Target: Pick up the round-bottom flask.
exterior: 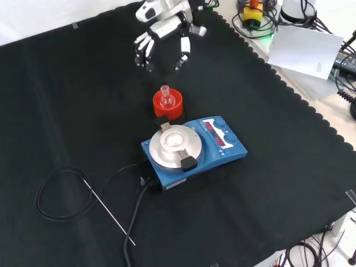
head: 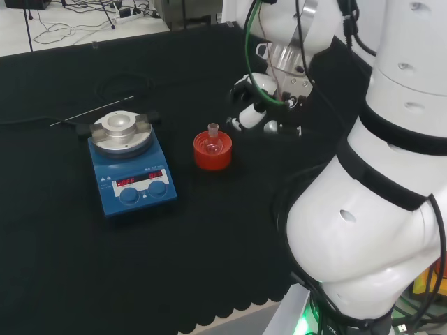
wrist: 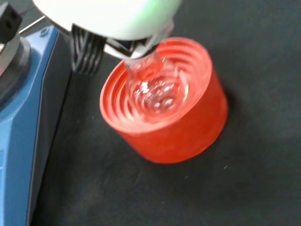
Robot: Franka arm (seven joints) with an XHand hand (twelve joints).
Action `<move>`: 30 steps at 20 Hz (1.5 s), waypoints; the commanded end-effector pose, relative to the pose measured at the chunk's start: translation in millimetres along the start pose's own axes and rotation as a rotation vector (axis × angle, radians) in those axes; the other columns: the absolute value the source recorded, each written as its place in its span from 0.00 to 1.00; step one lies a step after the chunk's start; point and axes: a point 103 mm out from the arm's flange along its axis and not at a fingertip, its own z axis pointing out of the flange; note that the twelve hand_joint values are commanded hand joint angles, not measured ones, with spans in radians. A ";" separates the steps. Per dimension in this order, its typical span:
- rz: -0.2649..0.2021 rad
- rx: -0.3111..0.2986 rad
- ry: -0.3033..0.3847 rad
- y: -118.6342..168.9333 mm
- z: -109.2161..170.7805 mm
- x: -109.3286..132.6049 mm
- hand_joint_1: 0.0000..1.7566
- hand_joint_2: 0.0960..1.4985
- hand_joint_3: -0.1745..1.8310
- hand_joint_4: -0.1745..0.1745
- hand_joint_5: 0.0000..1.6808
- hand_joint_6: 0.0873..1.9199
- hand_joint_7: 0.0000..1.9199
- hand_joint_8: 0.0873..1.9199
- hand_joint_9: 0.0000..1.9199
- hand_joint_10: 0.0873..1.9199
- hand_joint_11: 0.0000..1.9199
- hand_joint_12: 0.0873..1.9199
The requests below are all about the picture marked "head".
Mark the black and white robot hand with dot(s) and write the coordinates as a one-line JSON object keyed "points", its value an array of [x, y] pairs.
{"points": [[295, 87]]}

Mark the clear round-bottom flask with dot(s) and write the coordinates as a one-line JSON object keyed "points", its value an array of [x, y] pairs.
{"points": [[213, 143]]}

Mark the blue-base heater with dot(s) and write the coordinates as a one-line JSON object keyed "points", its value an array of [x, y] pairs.
{"points": [[108, 195]]}

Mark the black bench cloth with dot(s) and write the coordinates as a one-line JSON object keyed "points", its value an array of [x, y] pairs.
{"points": [[209, 244]]}

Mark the white power strip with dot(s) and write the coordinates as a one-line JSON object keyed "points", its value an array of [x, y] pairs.
{"points": [[127, 18]]}

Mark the thin metal probe rod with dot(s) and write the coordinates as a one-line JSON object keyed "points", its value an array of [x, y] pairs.
{"points": [[92, 111]]}

